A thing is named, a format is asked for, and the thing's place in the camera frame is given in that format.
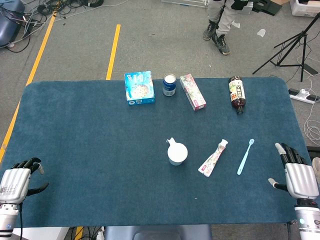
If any floral toothpaste carton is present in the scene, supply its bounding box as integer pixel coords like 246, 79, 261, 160
179, 73, 207, 112

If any dark blue machine base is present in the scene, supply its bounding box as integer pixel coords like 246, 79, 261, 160
0, 0, 26, 48

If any black floor cable tangle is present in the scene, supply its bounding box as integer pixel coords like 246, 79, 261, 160
0, 0, 106, 53

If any silver flat metal frame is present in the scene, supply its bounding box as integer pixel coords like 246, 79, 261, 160
161, 0, 210, 9

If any floral toothpaste tube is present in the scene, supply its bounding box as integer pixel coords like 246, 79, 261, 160
197, 139, 229, 178

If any light blue hooked cup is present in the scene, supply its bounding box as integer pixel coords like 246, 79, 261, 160
165, 137, 189, 167

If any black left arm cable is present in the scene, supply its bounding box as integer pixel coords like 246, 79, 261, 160
17, 201, 25, 240

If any dark tea bottle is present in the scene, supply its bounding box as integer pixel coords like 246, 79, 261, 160
227, 76, 247, 115

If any white power strip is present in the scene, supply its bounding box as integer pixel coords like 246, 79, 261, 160
288, 87, 320, 105

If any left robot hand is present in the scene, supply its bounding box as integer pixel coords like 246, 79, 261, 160
0, 157, 50, 205

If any white plastic storage crate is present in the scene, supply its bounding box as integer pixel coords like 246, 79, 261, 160
289, 0, 320, 18

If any blue soda can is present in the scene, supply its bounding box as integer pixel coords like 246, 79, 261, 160
162, 73, 177, 97

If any blue cookie box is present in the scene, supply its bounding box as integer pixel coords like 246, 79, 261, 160
124, 70, 156, 106

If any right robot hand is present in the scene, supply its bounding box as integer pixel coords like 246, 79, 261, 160
267, 142, 320, 200

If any light blue toothbrush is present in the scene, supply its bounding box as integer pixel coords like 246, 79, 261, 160
236, 138, 255, 176

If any blue table mat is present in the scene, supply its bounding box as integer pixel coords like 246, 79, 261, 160
0, 76, 313, 229

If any white box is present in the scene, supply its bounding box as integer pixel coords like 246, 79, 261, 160
8, 226, 70, 240

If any black tripod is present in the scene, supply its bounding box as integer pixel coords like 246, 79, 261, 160
252, 12, 320, 83

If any white coiled cable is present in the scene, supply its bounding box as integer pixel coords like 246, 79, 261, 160
303, 74, 320, 141

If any person in grey trousers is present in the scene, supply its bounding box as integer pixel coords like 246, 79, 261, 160
202, 0, 251, 56

